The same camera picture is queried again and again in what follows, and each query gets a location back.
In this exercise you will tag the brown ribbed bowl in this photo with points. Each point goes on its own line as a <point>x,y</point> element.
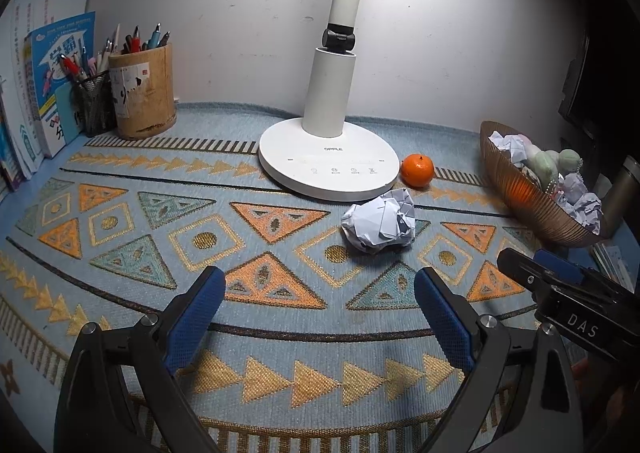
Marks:
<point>540,220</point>

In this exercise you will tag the patterned blue woven mat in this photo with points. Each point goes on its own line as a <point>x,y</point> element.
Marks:
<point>310,313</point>

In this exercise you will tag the grey metal flask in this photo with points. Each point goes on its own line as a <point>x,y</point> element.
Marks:
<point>622,193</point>

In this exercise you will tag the flat stack of books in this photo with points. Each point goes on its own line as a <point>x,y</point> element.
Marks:
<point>612,260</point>

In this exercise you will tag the green pink plush toy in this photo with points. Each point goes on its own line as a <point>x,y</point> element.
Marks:
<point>542,163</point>

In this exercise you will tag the light blue card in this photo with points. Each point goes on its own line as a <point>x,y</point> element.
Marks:
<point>67,113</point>

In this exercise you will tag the bamboo pen holder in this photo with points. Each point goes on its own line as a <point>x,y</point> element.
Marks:
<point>145,98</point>

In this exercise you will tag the small orange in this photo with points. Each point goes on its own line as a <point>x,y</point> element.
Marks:
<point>417,172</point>

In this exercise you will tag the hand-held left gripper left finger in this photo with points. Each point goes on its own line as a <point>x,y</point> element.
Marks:
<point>195,318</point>

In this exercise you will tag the white paper ball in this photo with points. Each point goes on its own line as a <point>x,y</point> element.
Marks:
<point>377,223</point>
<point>506,145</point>
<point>572,185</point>
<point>585,213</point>

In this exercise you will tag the white desk lamp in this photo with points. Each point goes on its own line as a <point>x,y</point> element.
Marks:
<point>327,98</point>

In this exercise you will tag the blue cover workbook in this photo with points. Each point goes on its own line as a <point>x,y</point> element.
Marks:
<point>55,48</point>

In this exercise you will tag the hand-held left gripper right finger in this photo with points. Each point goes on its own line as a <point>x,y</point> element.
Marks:
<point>445,318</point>

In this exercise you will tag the black mesh pen holder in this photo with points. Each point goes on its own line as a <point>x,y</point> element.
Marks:
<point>95,105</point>

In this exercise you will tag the bunch of red pink pens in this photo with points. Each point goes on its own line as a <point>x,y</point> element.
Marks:
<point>70,65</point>

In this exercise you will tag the white teal book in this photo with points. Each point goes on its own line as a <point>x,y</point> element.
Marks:
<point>25,143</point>

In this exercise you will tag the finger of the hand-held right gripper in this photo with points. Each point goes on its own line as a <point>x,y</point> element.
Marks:
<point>560,265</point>
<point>520,268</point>

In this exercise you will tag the bunch of assorted pens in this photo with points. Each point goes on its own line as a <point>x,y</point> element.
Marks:
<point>134,40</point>

